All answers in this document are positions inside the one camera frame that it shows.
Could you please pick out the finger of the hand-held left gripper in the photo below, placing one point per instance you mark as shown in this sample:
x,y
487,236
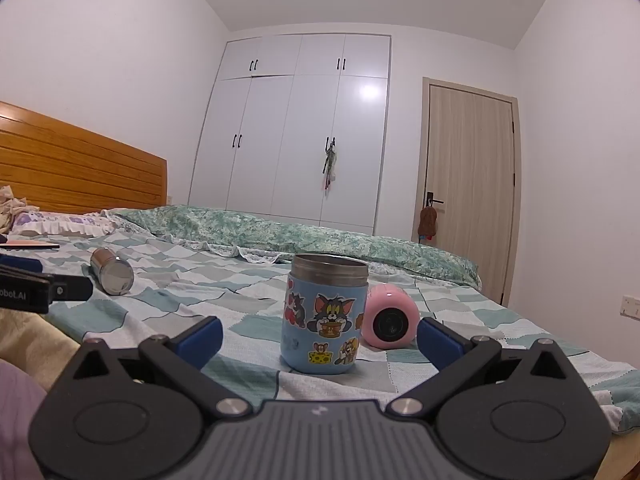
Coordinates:
x,y
20,263
70,288

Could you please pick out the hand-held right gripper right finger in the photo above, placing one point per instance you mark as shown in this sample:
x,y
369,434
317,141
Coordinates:
x,y
440,342

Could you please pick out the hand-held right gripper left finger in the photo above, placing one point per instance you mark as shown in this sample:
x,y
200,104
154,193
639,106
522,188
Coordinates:
x,y
200,340

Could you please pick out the stainless steel cup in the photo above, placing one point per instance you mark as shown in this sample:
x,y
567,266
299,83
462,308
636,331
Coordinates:
x,y
111,270

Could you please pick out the blue cartoon sticker cup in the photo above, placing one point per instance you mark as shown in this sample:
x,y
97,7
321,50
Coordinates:
x,y
325,310

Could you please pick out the pink flat phone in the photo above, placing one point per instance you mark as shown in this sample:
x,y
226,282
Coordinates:
x,y
30,245

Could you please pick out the yellow blanket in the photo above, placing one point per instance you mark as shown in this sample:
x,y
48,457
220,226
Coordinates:
x,y
35,340

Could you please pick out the purple floral pillow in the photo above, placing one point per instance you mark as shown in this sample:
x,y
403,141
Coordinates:
x,y
60,224

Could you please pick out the beige crumpled cloth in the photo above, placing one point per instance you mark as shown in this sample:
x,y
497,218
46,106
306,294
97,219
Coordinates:
x,y
10,207

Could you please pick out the wooden headboard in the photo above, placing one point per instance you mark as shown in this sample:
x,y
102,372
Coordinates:
x,y
75,170

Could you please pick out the pale purple cloth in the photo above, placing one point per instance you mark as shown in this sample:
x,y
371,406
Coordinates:
x,y
20,410

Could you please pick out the brown plush toy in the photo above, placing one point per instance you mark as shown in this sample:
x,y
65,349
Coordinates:
x,y
428,222

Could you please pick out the green floral quilt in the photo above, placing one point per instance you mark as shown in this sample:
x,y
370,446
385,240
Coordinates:
x,y
320,240

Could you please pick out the light wooden door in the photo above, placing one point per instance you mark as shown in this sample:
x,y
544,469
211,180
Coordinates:
x,y
470,185

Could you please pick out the hanging tassel ornament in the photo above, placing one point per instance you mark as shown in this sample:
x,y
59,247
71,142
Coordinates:
x,y
328,165

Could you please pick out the white wardrobe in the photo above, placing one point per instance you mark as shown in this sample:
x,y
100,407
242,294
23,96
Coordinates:
x,y
295,135

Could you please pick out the wall socket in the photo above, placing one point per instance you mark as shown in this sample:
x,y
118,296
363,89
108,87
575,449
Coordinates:
x,y
631,306

